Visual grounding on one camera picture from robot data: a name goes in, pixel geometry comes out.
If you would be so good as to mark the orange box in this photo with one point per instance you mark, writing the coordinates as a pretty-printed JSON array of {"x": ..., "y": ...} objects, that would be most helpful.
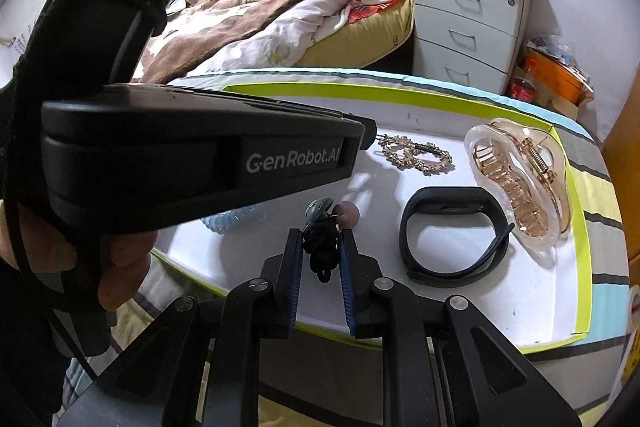
[{"x": 555, "y": 74}]

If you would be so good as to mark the black wristband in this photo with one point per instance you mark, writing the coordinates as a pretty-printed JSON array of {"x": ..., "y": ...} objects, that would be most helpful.
[{"x": 450, "y": 197}]

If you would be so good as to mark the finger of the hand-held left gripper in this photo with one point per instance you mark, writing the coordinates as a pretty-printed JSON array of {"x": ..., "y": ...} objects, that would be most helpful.
[{"x": 369, "y": 130}]

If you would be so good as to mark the red printed cloth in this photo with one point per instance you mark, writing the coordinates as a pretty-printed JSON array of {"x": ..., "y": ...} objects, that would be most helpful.
[{"x": 370, "y": 12}]

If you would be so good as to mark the person's left hand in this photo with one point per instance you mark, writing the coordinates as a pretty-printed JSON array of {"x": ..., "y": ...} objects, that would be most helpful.
[{"x": 125, "y": 267}]

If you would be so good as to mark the wooden wardrobe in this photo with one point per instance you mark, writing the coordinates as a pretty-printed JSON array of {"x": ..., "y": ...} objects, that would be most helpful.
[{"x": 620, "y": 122}]

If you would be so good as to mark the person's left forearm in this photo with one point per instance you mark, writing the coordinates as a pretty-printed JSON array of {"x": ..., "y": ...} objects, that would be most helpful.
[{"x": 30, "y": 332}]

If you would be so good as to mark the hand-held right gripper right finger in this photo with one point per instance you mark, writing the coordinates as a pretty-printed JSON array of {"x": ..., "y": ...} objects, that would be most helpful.
[{"x": 348, "y": 279}]

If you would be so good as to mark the brown blanket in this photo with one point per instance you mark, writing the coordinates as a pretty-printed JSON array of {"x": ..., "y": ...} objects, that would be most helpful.
[{"x": 225, "y": 12}]

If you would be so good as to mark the green cardboard box tray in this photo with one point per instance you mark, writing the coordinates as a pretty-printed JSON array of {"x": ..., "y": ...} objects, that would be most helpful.
[{"x": 500, "y": 307}]

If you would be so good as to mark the rhinestone hair clip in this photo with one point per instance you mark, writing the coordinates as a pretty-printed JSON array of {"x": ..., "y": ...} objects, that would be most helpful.
[{"x": 435, "y": 164}]

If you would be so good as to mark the clear gold hair claw clip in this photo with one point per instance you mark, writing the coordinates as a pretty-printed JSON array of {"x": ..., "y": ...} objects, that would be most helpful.
[{"x": 515, "y": 187}]

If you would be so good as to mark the white drawer nightstand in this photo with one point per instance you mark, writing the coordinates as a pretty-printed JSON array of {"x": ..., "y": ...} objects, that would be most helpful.
[{"x": 465, "y": 32}]

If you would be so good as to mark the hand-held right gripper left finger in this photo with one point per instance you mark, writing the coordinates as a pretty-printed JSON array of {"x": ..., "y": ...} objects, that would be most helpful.
[{"x": 295, "y": 279}]

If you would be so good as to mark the yellow mattress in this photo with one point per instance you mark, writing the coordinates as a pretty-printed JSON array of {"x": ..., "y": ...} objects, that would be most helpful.
[{"x": 360, "y": 42}]

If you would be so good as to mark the striped tablecloth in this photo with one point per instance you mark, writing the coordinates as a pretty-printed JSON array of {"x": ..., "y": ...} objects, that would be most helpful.
[{"x": 605, "y": 217}]

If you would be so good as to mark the cola bottle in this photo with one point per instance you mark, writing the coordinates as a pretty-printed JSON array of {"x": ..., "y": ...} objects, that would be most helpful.
[{"x": 522, "y": 89}]

